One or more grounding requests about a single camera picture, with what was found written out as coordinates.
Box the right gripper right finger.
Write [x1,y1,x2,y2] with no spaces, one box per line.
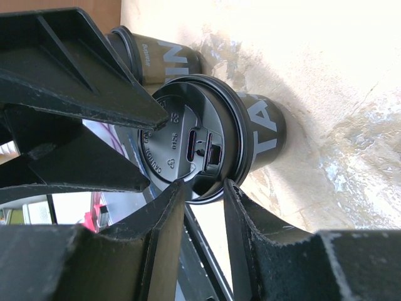
[224,179,400,300]

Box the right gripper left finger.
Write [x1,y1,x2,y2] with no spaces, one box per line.
[1,180,185,300]

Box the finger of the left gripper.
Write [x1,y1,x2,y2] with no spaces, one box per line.
[1,106,150,204]
[1,8,169,130]

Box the dark coffee cup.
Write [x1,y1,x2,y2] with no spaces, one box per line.
[238,92,287,172]
[128,33,202,88]

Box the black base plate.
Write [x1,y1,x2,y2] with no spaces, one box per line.
[175,204,233,301]

